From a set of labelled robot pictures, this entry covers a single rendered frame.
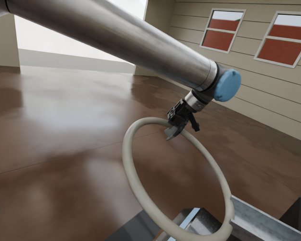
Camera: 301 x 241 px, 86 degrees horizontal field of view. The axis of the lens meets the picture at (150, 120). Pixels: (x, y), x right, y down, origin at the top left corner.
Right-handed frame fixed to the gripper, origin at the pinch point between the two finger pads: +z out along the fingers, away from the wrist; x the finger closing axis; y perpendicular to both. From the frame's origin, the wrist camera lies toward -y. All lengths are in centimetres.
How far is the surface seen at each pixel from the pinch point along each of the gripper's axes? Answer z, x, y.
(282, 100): -49, -401, -448
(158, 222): -6.6, 44.6, 11.5
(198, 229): 20.4, 29.8, -30.6
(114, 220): 120, -5, -26
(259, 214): -11.3, 34.2, -29.1
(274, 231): -11, 38, -35
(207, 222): 19.1, 25.6, -36.7
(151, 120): -7.3, 6.5, 14.9
